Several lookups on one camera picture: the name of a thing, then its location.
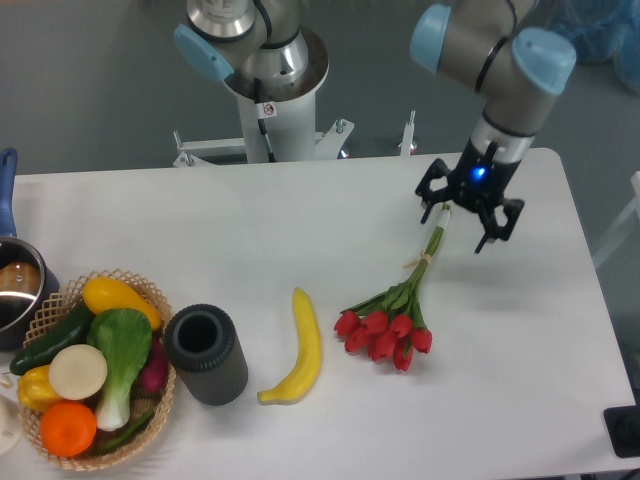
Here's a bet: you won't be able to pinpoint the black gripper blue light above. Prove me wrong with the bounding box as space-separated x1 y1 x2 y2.
414 137 526 255

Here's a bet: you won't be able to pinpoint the red tulip bouquet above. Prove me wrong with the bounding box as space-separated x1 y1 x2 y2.
334 203 451 372

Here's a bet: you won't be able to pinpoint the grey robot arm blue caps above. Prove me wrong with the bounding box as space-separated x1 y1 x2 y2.
173 1 576 243

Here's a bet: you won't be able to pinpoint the yellow toy banana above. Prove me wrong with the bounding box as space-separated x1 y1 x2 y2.
257 287 323 405

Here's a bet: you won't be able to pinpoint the blue plastic bag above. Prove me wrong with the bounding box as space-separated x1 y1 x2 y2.
548 1 639 94

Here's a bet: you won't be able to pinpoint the black device at table edge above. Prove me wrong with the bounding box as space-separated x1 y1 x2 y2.
603 405 639 458

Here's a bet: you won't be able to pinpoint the dark grey ribbed vase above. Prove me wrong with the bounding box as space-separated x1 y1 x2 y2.
164 304 249 406

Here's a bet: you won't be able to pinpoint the purple toy sweet potato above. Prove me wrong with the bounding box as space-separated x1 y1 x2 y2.
137 337 169 393

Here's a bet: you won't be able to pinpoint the green toy bok choy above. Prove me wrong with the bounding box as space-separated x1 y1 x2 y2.
87 308 152 431

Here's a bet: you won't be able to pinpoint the yellow toy squash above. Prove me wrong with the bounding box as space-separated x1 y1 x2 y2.
82 276 162 331

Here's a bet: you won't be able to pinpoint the woven wicker basket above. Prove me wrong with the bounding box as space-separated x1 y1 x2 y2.
19 269 176 472

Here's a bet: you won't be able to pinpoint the green toy cucumber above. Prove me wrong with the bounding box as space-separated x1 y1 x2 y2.
9 301 94 376

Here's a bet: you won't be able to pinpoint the green toy bean pod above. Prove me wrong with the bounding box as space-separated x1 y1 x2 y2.
94 409 155 456

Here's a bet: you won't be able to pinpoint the white round toy slice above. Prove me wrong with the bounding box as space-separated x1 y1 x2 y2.
48 344 108 400

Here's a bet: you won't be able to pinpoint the orange toy fruit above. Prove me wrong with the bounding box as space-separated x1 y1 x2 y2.
39 401 97 457

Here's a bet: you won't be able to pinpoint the yellow toy bell pepper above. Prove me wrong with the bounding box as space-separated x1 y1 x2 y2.
17 365 63 413

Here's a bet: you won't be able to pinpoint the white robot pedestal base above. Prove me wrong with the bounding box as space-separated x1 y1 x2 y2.
173 47 355 167

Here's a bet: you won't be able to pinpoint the black cable on pedestal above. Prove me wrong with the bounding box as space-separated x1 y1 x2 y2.
252 77 277 163

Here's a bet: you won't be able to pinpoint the blue handled saucepan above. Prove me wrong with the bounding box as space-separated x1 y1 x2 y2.
1 148 60 352

